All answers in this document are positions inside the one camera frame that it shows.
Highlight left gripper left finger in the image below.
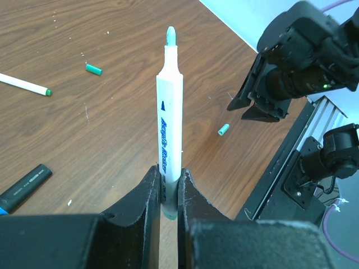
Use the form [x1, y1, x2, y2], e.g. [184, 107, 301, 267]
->
[99, 166, 160, 268]

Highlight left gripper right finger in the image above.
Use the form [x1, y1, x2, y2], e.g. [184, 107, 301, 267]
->
[177, 169, 229, 268]

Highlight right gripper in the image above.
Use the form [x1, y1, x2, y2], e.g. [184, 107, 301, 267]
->
[227, 54, 305, 122]

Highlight light green pen cap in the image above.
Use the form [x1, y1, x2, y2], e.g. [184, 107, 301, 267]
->
[218, 123, 230, 136]

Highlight white pen light green end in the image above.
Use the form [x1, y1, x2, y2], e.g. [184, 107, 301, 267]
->
[156, 26, 183, 220]

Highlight dark green pen cap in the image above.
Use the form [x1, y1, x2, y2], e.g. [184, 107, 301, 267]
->
[85, 63, 103, 76]

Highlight white pen dark green end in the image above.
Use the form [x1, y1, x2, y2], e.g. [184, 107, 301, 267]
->
[0, 73, 52, 96]

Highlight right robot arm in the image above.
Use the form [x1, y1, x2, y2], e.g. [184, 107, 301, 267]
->
[227, 1, 358, 122]

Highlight black blue highlighter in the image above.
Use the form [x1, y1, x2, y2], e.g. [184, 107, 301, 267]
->
[1, 164, 53, 215]

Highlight aluminium frame rail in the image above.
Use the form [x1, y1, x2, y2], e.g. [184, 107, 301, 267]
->
[307, 96, 349, 129]

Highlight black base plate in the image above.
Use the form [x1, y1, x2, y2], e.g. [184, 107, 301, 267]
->
[236, 102, 333, 226]

